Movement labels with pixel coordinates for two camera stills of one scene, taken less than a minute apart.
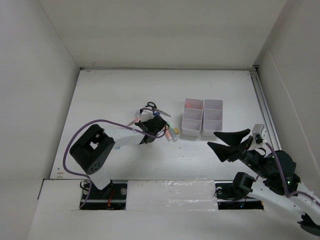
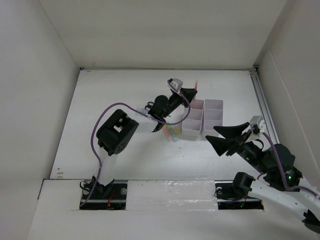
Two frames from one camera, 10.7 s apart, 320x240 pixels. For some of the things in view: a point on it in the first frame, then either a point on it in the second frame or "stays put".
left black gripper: [144, 123] to [189, 93]
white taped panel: [171, 195] stays put
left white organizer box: [192, 117] stays put
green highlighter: [173, 135] stays put
